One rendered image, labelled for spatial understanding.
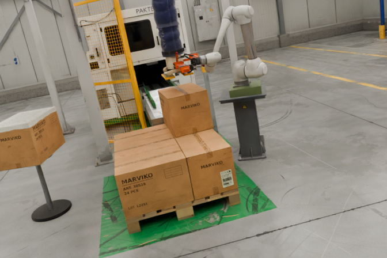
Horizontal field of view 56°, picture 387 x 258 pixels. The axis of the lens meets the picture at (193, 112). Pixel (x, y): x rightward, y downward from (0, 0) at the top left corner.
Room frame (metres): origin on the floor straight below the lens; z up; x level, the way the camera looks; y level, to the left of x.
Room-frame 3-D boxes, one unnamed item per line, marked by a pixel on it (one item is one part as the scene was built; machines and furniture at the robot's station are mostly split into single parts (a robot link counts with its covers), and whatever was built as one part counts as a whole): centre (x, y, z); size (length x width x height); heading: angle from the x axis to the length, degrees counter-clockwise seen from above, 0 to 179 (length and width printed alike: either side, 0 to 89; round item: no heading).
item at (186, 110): (3.74, 0.09, 0.74); 0.60 x 0.40 x 0.40; 13
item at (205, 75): (4.76, -0.25, 0.50); 0.07 x 0.07 x 1.00; 10
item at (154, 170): (3.40, 0.33, 0.34); 1.20 x 1.00 x 0.40; 10
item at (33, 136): (3.44, 1.62, 0.82); 0.60 x 0.40 x 0.40; 175
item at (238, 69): (3.93, -0.59, 1.00); 0.18 x 0.16 x 0.22; 48
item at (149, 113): (5.21, 0.66, 0.50); 2.31 x 0.05 x 0.19; 10
